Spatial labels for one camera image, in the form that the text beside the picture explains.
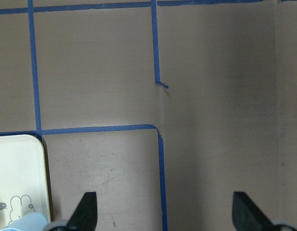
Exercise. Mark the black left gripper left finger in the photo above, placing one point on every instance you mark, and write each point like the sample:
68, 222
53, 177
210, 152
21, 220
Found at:
85, 216

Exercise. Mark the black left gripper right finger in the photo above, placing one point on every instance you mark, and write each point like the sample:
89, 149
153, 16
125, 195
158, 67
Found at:
246, 216

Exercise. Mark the light blue cup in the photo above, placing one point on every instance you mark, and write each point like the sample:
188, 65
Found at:
29, 222

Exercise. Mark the cream plastic tray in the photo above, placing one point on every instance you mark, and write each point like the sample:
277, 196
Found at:
23, 178

